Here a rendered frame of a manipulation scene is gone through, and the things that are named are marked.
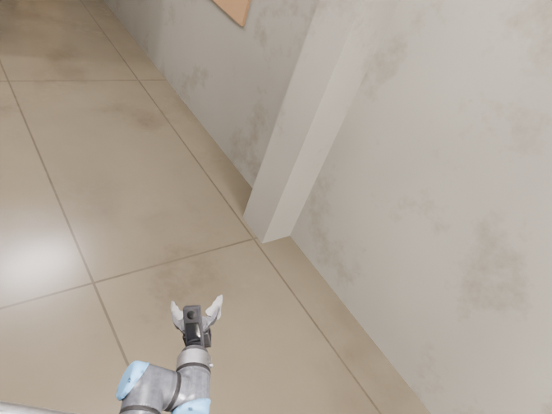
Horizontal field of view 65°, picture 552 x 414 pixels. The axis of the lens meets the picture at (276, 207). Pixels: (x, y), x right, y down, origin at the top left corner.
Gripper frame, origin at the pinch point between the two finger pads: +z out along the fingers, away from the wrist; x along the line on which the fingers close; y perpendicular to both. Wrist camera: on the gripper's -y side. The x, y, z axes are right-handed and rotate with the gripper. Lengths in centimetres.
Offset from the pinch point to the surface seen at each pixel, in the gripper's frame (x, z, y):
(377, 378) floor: 82, 60, 159
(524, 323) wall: 144, 33, 84
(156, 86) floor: -73, 367, 60
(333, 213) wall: 72, 148, 90
